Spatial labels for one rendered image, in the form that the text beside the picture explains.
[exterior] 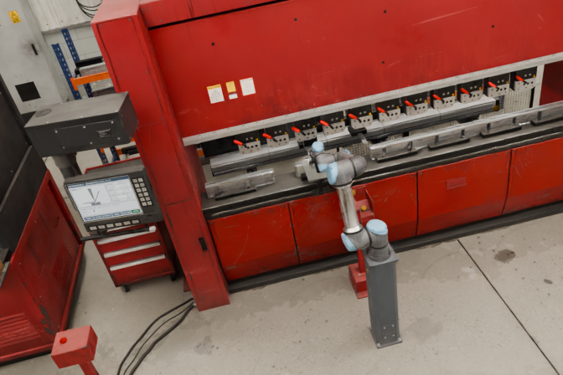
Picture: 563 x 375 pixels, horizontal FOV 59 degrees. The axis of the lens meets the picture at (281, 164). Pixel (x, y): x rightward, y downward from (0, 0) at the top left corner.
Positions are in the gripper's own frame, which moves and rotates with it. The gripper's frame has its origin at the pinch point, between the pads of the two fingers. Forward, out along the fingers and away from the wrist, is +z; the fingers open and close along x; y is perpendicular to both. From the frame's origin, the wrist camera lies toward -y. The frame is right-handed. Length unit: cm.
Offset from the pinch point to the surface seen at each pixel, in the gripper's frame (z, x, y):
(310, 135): -10.3, -0.3, 18.9
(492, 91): -11, -133, 20
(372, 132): 27, -52, 22
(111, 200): -67, 123, -12
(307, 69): -46, -5, 50
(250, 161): 27, 44, 22
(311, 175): -6.0, 5.8, -8.1
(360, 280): 47, -16, -82
